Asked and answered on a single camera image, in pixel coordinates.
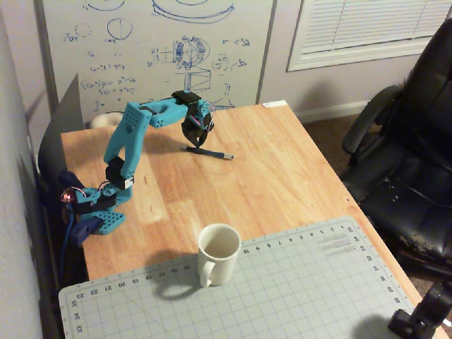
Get cream ceramic mug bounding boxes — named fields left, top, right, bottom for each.
left=196, top=222, right=243, bottom=288

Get whiteboard with blue drawings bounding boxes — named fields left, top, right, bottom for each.
left=33, top=0, right=279, bottom=124

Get white window blinds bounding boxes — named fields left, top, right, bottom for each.
left=285, top=0, right=452, bottom=73

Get white round object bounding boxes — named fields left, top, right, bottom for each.
left=90, top=112, right=125, bottom=129

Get blue cable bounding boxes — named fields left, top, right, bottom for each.
left=60, top=207, right=77, bottom=285

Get dark blue table clamp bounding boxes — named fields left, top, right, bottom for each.
left=57, top=169, right=104, bottom=247

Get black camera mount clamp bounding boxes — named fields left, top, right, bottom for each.
left=388, top=282, right=452, bottom=339

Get black leather office chair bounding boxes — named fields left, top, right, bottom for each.
left=340, top=16, right=452, bottom=280

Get grey cutting mat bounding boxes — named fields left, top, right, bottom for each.
left=57, top=215, right=425, bottom=339

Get dark blue pen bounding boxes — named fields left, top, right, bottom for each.
left=185, top=145, right=236, bottom=160

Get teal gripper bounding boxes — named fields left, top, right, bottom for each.
left=182, top=100, right=215, bottom=148

